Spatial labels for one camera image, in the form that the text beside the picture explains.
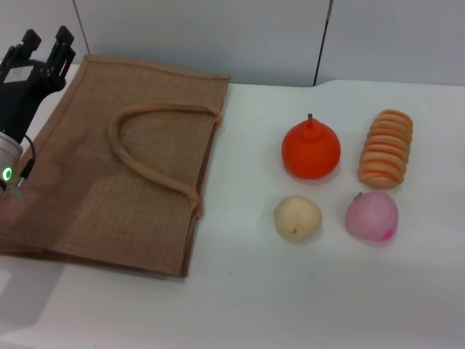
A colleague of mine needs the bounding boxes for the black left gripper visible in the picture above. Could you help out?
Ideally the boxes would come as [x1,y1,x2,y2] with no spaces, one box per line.
[0,25,77,143]

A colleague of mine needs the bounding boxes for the brown jute handbag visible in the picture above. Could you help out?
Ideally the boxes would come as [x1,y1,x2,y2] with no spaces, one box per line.
[0,54,232,279]

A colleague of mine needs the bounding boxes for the pink peach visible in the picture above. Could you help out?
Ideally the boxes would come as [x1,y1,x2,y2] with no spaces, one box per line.
[344,191,400,246]

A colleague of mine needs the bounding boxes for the orange tangerine with stem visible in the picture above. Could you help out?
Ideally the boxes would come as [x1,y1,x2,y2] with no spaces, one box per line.
[281,113,341,180]

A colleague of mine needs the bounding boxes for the beige round pear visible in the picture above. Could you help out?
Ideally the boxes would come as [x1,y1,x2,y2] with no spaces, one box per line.
[273,195,323,246]

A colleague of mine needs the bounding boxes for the orange striped bread loaf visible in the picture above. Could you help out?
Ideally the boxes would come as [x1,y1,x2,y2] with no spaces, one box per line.
[357,108,414,190]

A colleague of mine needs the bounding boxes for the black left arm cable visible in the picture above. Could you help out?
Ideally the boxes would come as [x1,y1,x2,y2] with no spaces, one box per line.
[17,135,38,190]

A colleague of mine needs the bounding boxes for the dark vertical wall strip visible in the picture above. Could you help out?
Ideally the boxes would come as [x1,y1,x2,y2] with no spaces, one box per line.
[312,0,334,87]

